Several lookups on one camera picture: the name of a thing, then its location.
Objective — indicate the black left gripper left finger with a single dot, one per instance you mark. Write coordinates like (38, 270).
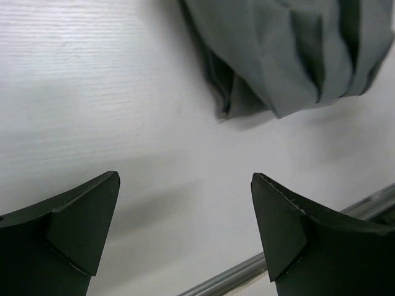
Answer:
(54, 247)

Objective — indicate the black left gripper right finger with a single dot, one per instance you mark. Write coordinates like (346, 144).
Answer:
(321, 243)

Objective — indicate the grey pleated skirt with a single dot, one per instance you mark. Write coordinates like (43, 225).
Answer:
(287, 56)

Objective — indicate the aluminium table edge rail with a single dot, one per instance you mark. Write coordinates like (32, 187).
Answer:
(277, 246)

